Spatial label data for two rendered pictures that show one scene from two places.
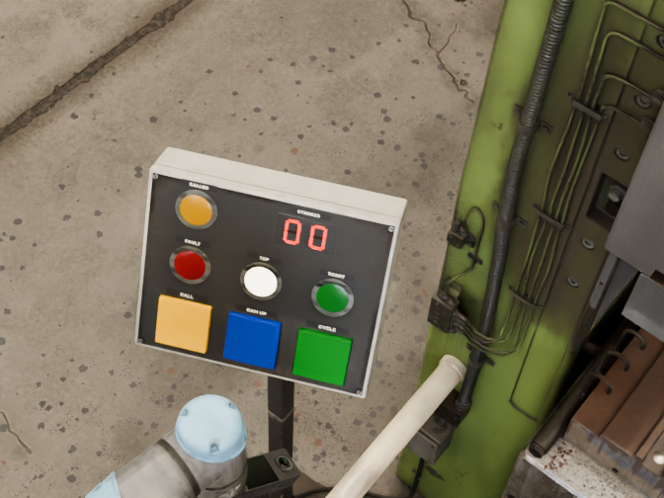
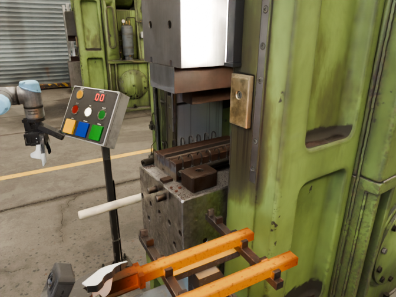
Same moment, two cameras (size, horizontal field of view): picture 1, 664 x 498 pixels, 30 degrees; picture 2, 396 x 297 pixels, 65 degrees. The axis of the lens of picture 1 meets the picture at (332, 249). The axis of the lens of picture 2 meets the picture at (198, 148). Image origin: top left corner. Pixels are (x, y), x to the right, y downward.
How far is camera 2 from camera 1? 1.49 m
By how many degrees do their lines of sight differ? 39
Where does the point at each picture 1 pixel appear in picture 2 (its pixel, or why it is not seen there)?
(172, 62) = not seen: hidden behind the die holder
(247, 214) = (89, 93)
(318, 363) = (94, 134)
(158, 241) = (71, 104)
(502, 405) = not seen: hidden behind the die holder
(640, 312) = (152, 79)
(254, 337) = (82, 127)
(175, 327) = (67, 126)
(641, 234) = (147, 45)
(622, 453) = (162, 157)
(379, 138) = not seen: hidden behind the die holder
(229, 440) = (29, 82)
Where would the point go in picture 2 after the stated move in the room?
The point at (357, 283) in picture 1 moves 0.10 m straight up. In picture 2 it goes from (108, 109) to (105, 89)
